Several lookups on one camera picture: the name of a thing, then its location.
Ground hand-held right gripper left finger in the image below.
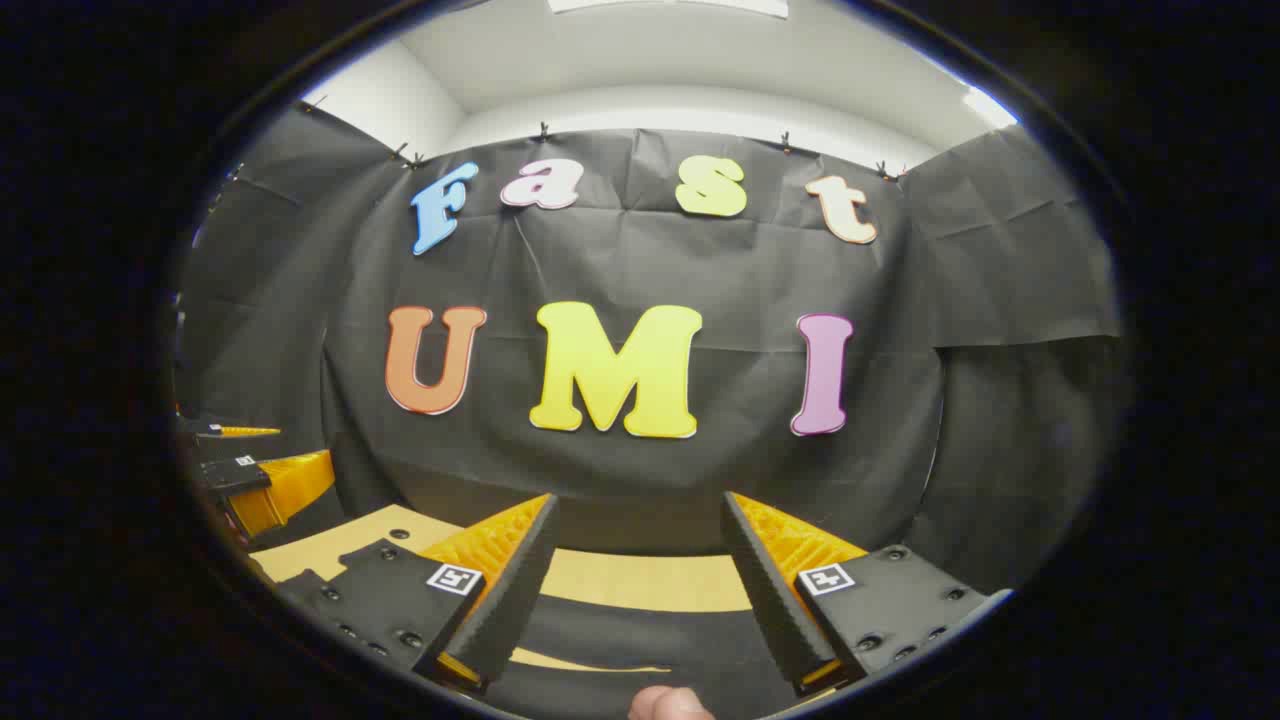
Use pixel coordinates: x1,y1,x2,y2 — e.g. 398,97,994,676
298,492,559,695

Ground ceiling light panel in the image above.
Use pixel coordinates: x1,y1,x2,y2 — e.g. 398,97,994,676
548,0,791,20
962,88,1019,129

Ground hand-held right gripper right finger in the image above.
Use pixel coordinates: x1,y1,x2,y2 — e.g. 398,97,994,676
720,490,1013,698

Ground row of black cloth clips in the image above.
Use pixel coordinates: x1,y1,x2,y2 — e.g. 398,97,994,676
300,95,901,183

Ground dark grey jeans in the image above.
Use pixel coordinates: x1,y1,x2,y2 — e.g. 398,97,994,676
275,568,811,719

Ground black backdrop cloth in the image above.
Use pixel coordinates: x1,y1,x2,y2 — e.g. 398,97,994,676
175,100,1126,601

